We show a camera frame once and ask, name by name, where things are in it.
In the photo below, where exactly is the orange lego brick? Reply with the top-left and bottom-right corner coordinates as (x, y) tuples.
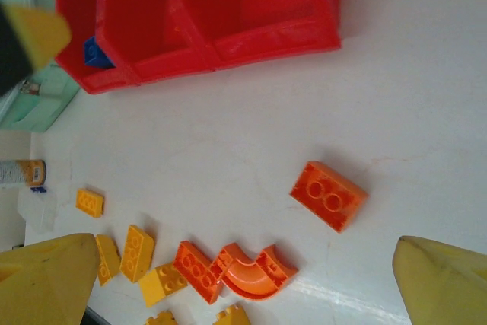
(288, 160), (370, 234)
(173, 240), (224, 306)

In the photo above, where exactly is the red three-compartment plastic bin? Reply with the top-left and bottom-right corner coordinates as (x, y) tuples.
(55, 0), (353, 96)

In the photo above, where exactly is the mint green zip pouch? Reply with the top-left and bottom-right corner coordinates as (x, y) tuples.
(0, 0), (81, 132)

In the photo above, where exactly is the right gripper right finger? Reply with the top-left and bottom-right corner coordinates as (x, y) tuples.
(391, 235), (487, 325)

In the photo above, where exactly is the blue lego brick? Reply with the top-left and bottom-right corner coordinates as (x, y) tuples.
(82, 35), (116, 71)

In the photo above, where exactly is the yellow sloped lego brick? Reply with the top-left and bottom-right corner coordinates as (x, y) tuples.
(75, 187), (107, 219)

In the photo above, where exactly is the clear plastic piece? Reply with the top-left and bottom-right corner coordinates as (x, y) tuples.
(17, 186), (59, 235)

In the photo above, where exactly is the orange curved lego piece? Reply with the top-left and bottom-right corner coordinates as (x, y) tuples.
(210, 243), (300, 301)

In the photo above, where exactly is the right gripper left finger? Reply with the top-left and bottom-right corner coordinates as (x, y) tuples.
(0, 232), (102, 325)

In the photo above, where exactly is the orange capped cylinder container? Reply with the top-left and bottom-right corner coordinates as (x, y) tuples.
(0, 159), (48, 190)

